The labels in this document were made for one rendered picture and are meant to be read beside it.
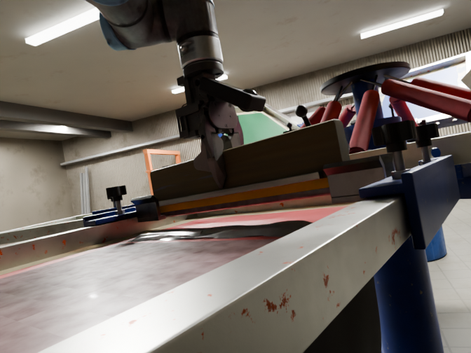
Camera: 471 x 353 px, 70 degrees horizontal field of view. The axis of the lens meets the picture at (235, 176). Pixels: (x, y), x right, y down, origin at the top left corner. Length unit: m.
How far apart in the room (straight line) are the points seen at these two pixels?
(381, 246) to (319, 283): 0.10
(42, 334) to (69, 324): 0.02
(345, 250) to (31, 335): 0.20
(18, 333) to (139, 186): 9.44
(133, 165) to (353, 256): 9.60
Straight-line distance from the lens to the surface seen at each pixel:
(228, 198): 0.58
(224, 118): 0.59
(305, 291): 0.16
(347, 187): 0.45
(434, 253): 3.60
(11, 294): 0.43
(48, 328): 0.27
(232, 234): 0.46
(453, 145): 0.67
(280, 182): 0.49
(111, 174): 10.27
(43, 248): 0.67
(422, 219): 0.35
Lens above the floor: 1.03
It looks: 1 degrees up
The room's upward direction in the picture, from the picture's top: 10 degrees counter-clockwise
